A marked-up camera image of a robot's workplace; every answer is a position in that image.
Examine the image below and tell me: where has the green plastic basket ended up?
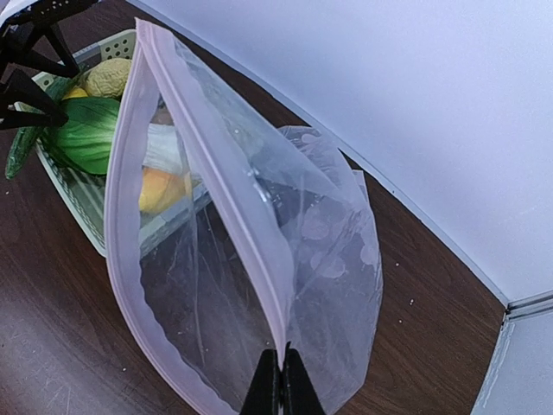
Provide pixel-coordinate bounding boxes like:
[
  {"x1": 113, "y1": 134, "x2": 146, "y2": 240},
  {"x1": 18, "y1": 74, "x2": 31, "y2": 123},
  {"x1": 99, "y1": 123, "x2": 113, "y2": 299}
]
[{"x1": 32, "y1": 29, "x2": 217, "y2": 259}]

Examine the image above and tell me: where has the toy bok choy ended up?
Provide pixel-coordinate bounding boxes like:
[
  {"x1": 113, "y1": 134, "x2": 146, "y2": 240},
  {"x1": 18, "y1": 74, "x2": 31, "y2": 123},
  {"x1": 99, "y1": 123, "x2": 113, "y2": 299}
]
[{"x1": 41, "y1": 77, "x2": 195, "y2": 182}]

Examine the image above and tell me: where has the toy yellow lemon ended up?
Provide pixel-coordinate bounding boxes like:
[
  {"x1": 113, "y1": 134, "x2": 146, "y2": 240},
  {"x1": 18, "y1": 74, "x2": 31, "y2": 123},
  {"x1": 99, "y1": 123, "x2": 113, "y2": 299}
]
[{"x1": 61, "y1": 86, "x2": 88, "y2": 100}]

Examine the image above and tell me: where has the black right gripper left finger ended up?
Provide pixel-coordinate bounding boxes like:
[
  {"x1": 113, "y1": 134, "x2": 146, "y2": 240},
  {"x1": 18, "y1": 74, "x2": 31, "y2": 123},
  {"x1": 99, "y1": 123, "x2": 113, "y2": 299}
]
[{"x1": 241, "y1": 349, "x2": 281, "y2": 415}]

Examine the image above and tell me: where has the right aluminium frame post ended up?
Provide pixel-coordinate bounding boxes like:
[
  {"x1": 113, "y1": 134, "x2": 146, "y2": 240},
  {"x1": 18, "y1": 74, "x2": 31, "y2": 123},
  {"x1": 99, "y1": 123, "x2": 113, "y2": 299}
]
[{"x1": 472, "y1": 291, "x2": 552, "y2": 415}]

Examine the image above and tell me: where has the toy orange mango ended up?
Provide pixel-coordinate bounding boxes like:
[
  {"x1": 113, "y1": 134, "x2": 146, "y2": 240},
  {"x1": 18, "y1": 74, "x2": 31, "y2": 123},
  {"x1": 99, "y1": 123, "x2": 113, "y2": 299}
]
[{"x1": 139, "y1": 168, "x2": 193, "y2": 214}]

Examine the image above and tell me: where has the toy potato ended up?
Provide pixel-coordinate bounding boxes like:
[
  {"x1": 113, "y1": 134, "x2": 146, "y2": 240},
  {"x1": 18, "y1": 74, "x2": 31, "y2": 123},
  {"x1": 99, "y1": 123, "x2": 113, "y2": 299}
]
[{"x1": 82, "y1": 58, "x2": 131, "y2": 99}]

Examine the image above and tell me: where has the clear zip top bag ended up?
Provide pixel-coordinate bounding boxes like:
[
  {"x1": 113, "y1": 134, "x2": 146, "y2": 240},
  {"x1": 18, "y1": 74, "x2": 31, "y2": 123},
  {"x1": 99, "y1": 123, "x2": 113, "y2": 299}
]
[{"x1": 104, "y1": 19, "x2": 383, "y2": 414}]

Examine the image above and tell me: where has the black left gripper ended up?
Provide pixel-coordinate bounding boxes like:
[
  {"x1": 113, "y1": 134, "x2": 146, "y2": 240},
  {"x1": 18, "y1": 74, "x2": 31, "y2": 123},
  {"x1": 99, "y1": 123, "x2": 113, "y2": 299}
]
[{"x1": 1, "y1": 0, "x2": 97, "y2": 130}]

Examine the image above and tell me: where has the toy cucumber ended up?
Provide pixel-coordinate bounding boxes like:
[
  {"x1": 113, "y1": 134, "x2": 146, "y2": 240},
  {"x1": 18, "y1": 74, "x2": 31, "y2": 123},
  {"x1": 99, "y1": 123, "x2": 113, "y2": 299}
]
[{"x1": 4, "y1": 126, "x2": 44, "y2": 180}]

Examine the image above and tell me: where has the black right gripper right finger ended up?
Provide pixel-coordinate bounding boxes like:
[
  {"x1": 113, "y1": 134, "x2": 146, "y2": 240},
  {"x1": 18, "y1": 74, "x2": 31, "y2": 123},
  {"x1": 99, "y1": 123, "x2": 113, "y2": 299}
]
[{"x1": 282, "y1": 349, "x2": 323, "y2": 415}]

